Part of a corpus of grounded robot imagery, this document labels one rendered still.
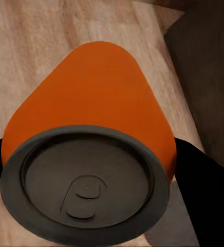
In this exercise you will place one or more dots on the trash can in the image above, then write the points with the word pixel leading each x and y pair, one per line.
pixel 174 228

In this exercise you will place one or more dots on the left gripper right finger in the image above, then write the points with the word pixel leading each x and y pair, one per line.
pixel 201 182

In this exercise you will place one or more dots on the cabinet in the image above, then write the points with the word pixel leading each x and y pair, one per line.
pixel 196 44

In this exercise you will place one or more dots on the can of soda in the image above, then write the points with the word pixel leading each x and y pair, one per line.
pixel 88 158

